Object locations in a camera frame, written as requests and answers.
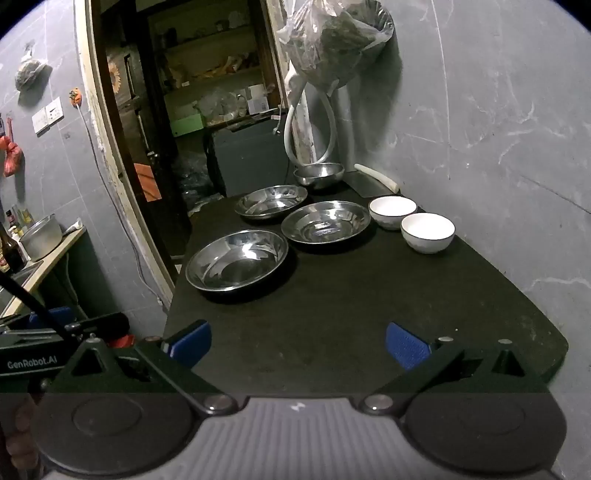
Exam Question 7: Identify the clear plastic bags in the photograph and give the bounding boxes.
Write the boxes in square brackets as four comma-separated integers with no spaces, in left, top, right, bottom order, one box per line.
[178,154,222,208]

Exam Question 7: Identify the wooden shelf unit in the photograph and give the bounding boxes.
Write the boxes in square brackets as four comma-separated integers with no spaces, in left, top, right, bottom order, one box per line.
[148,4,282,130]

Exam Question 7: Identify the cleaver with white handle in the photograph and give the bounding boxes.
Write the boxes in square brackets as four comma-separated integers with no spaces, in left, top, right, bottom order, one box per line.
[344,163,399,198]

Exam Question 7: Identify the orange printed panel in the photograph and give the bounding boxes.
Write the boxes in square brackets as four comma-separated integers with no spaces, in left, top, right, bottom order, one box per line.
[134,162,162,202]

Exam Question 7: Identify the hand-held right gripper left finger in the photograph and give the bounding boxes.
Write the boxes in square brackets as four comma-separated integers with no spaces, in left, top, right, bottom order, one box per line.
[48,320,238,416]

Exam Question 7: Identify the white hose loop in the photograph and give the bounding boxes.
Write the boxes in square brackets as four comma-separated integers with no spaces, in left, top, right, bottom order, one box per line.
[283,69,338,168]

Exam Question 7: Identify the hanging dark bag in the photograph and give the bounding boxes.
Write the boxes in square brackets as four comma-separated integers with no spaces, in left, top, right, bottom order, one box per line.
[15,58,51,93]

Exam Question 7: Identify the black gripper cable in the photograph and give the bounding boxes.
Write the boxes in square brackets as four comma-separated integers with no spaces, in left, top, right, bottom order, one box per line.
[0,271,77,344]

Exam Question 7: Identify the dark glass bottle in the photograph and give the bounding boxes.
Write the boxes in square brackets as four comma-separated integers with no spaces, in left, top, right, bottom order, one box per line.
[0,222,26,273]

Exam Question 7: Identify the deep steel bowl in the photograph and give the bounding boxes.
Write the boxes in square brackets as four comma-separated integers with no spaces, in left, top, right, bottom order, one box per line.
[294,162,345,190]

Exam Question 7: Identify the green box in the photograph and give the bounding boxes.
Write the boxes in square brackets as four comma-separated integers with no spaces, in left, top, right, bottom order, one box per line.
[170,113,207,138]

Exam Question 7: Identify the white ceramic bowl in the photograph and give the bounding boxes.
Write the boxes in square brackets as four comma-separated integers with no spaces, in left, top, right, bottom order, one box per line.
[368,196,417,230]
[401,212,456,254]

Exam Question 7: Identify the white wall socket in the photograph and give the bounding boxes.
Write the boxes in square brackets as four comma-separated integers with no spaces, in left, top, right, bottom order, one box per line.
[31,97,64,136]

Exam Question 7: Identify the person's left hand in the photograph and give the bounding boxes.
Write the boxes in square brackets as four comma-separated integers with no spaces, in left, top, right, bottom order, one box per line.
[0,393,42,480]

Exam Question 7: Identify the kitchen counter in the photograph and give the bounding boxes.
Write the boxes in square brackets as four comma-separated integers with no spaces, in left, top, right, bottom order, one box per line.
[0,226,88,319]

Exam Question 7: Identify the hanging clear plastic bag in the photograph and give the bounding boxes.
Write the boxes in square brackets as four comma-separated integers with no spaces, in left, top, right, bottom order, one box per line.
[276,0,395,90]

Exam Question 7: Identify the white vertical pipe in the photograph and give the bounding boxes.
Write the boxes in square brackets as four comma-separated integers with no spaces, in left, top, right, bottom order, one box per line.
[335,85,357,164]

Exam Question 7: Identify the aluminium pot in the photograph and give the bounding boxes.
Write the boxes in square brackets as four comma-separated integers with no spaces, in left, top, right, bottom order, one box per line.
[19,213,63,263]

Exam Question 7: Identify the dark grey cabinet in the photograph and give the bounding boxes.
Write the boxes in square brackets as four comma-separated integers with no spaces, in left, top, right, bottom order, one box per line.
[205,117,296,197]

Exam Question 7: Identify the large steel plate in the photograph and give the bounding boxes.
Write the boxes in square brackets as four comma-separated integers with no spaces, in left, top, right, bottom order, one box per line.
[185,230,289,292]

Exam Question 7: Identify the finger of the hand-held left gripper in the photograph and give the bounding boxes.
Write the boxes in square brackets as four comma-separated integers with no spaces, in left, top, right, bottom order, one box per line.
[65,313,131,343]
[28,307,77,330]

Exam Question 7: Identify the white door frame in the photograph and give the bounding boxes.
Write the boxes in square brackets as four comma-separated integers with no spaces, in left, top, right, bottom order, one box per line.
[74,0,178,287]

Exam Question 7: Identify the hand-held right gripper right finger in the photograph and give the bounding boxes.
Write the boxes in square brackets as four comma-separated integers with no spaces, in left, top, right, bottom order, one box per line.
[360,322,552,416]

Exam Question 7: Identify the red hanging bag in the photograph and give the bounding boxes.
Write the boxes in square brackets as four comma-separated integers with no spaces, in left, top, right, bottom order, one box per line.
[0,136,25,178]

